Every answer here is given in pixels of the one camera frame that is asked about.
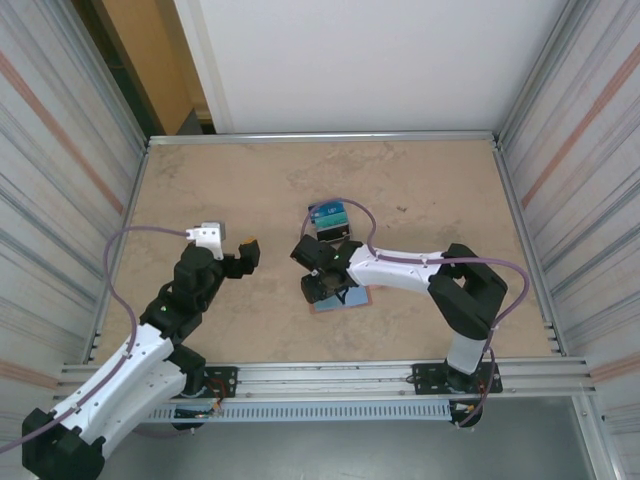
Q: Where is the aluminium frame crossbar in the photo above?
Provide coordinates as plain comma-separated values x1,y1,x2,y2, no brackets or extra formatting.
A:
146,130,503,148

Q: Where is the grey slotted cable duct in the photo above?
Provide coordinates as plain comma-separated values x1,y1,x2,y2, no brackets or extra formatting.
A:
144,402,454,425

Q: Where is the aluminium table side rail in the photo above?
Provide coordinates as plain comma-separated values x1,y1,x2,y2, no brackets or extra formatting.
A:
88,142,151,362
492,142,566,357

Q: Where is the striped translucent side panel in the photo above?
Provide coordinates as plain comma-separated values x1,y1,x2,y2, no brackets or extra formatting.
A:
0,0,149,436
499,0,640,396

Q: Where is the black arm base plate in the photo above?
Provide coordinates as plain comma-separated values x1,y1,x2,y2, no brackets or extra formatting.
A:
148,366,239,400
410,363,501,396

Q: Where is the pink leather card holder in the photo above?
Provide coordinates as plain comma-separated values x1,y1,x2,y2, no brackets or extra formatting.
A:
308,283,376,316

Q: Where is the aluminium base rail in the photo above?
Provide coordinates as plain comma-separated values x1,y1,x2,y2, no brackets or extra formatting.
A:
52,357,599,404

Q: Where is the aluminium corner post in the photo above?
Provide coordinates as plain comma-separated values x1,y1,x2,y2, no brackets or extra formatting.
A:
497,0,599,146
62,0,151,151

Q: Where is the brown wooden door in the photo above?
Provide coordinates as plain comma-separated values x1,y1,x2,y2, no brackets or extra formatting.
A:
74,0,214,136

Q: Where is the small green circuit board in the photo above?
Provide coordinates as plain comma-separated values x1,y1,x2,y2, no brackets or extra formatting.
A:
173,403,224,419

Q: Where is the teal credit card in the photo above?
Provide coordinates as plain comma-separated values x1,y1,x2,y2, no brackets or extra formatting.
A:
311,211,349,228

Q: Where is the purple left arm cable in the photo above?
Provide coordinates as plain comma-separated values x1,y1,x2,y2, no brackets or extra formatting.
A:
0,225,194,449

